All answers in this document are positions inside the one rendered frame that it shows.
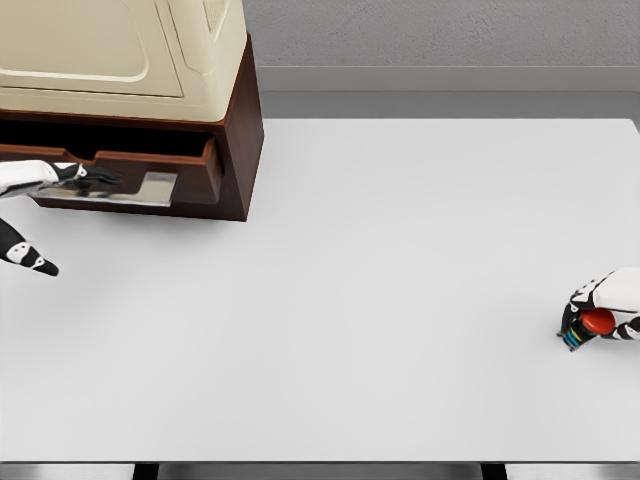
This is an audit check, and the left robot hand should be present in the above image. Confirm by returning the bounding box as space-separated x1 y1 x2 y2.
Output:
0 160 123 278

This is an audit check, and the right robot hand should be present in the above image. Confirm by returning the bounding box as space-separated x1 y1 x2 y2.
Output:
560 267 640 344

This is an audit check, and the red push-button switch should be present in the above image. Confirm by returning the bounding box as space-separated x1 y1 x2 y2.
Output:
556 308 617 354

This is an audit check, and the brown drawer with metal handle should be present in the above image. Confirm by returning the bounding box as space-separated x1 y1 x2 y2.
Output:
0 136 224 208

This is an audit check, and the cream appliance on cabinet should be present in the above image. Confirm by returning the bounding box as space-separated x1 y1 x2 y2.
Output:
0 0 248 125

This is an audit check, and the brown wooden cabinet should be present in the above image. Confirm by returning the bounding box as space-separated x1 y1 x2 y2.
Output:
0 31 265 222

